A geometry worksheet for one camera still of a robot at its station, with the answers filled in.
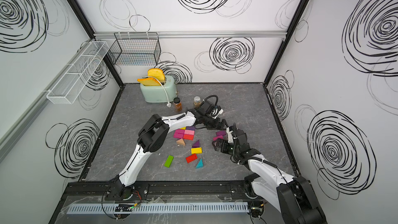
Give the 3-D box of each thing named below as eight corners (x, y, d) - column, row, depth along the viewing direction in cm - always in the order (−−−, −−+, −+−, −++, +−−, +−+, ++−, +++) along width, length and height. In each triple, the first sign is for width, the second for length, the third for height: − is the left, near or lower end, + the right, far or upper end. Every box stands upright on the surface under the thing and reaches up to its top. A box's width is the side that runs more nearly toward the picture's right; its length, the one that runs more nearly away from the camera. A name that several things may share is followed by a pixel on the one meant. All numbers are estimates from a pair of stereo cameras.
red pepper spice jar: (177, 112, 105) (175, 104, 98) (174, 107, 109) (172, 98, 101) (182, 110, 107) (181, 102, 99) (180, 105, 110) (178, 96, 102)
